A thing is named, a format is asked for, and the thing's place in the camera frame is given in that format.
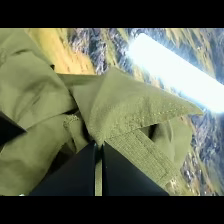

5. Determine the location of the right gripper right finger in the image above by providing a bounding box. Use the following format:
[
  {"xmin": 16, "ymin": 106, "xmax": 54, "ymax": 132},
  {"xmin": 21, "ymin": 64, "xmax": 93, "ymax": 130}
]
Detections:
[{"xmin": 101, "ymin": 141, "xmax": 170, "ymax": 197}]

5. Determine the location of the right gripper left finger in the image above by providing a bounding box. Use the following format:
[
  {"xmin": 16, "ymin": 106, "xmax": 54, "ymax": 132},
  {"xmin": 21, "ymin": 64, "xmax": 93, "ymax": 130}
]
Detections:
[{"xmin": 29, "ymin": 141, "xmax": 98, "ymax": 197}]

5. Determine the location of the olive green garment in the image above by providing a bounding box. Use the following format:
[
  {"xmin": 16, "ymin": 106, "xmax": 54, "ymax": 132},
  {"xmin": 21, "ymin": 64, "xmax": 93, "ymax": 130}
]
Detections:
[{"xmin": 0, "ymin": 28, "xmax": 205, "ymax": 197}]

